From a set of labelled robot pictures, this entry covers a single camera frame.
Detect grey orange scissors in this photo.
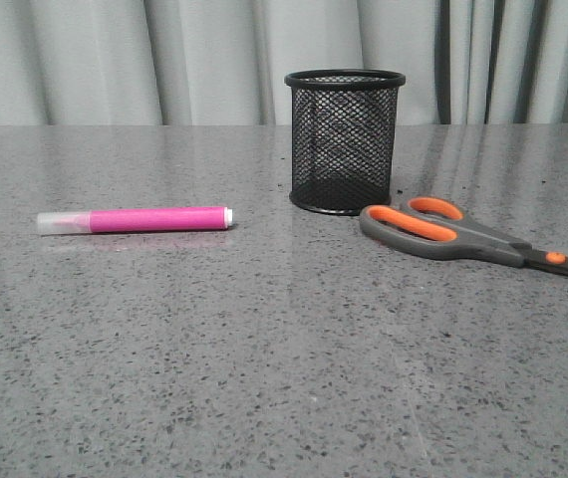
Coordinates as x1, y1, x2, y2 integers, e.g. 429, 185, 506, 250
359, 196, 568, 276

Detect black mesh pen cup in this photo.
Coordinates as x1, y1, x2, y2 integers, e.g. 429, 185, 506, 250
284, 69, 406, 215

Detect pink highlighter pen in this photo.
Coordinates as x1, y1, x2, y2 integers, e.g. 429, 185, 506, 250
36, 206, 234, 235

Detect white curtain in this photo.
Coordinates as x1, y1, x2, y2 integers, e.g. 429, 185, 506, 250
0, 1, 568, 125

